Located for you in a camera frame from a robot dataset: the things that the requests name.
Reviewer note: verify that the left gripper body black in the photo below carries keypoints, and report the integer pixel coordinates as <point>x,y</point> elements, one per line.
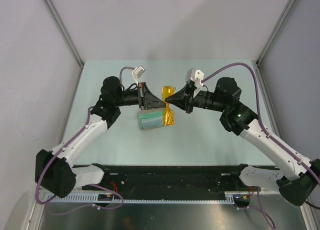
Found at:
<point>133,97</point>

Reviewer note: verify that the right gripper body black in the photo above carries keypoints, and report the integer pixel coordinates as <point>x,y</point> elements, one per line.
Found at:
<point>205,99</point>

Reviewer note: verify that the grey glasses case green lining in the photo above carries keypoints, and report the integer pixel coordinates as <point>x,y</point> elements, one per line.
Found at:
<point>143,114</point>

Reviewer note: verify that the light blue cleaning cloth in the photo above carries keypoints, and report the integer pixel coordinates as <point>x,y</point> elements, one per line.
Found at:
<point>150,123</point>

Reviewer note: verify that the yellow sunglasses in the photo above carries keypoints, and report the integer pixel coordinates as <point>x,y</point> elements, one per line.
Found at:
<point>168,107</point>

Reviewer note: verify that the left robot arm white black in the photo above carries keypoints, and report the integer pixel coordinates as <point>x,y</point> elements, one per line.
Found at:
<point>55,170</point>

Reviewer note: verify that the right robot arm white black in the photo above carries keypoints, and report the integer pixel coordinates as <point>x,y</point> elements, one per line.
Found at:
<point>295,175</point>

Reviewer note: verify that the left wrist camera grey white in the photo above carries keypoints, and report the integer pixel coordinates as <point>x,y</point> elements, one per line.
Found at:
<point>137,73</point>

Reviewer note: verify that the right aluminium side rail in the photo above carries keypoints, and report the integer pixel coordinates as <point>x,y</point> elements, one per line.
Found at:
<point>268,103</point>

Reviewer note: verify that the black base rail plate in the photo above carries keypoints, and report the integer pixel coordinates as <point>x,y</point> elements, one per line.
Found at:
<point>172,183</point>

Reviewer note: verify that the white slotted cable duct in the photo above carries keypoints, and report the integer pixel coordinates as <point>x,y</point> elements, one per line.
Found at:
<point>107,198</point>

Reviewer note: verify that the right aluminium frame post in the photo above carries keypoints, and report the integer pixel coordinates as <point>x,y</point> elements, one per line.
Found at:
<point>281,22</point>

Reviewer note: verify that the aluminium frame post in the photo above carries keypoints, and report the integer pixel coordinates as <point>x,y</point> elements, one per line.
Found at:
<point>50,6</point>
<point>281,22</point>

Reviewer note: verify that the left aluminium frame post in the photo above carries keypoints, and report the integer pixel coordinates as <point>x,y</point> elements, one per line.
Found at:
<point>50,6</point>

